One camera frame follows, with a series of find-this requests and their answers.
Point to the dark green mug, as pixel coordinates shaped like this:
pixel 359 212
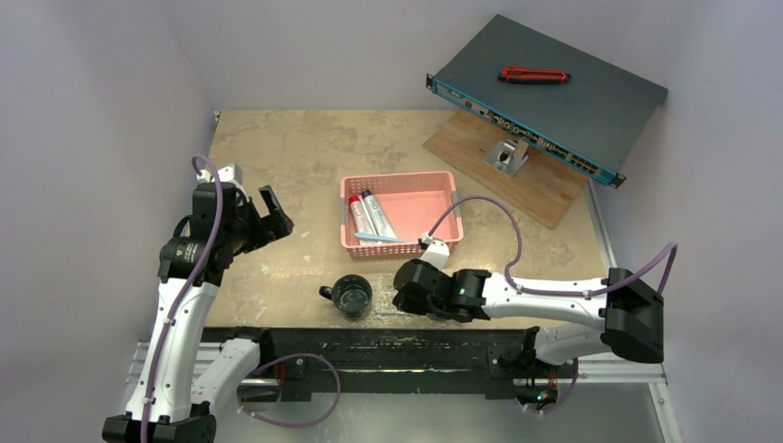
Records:
pixel 351 295

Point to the pink perforated plastic basket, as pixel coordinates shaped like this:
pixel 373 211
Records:
pixel 412 202

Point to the grey metal bracket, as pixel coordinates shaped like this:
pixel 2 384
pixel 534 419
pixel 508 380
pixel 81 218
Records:
pixel 508 156

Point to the wooden board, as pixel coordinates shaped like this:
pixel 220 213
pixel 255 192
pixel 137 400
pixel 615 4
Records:
pixel 543 188

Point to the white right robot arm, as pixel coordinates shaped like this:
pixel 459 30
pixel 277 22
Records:
pixel 620 313

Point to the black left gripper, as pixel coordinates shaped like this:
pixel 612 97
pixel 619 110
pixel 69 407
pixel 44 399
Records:
pixel 269 228

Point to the red cap toothpaste tube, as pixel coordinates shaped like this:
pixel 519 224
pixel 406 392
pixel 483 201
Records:
pixel 363 224

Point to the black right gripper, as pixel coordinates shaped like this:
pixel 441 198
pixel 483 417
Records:
pixel 410 286

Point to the teal network switch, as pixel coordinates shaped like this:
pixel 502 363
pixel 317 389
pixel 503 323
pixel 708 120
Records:
pixel 590 123

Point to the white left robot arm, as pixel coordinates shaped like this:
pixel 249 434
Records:
pixel 165 405

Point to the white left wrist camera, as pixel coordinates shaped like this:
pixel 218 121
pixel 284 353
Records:
pixel 230 173

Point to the red black utility knife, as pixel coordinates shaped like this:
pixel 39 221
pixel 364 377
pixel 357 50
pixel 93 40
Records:
pixel 527 76

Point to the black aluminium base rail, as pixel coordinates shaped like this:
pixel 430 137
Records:
pixel 496 363

